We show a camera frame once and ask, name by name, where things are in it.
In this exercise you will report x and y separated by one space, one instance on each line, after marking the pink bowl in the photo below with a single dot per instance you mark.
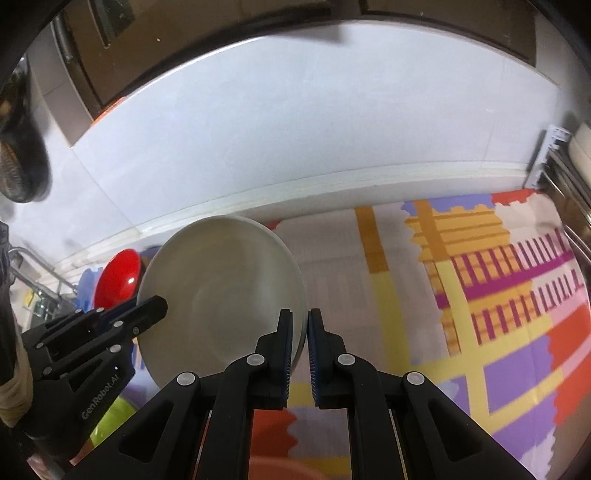
286 470

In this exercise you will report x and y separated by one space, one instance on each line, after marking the dark frying pan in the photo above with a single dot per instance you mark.
23 157

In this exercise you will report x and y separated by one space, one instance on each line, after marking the brown cabinet door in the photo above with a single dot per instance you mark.
184 50
452 23

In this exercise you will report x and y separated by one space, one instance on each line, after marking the white bowl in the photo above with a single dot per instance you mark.
217 286

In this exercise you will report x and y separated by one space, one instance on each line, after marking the white plastic rack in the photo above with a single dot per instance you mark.
549 147

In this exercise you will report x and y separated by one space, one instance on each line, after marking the metal pot rack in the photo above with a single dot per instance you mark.
572 194

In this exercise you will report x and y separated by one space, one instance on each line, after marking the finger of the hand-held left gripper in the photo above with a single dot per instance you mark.
147 314
83 323

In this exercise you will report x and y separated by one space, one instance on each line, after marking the colourful patterned mat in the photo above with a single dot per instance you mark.
485 323

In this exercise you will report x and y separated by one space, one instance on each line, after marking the green plate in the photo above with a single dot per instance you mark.
113 420

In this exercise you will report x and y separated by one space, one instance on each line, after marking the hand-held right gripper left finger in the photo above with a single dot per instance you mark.
277 364

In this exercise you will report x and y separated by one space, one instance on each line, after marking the red and black bowl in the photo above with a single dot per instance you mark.
117 277

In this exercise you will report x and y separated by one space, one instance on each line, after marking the metal faucet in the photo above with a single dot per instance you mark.
34 265

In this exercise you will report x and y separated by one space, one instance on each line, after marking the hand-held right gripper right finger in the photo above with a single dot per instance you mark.
323 364

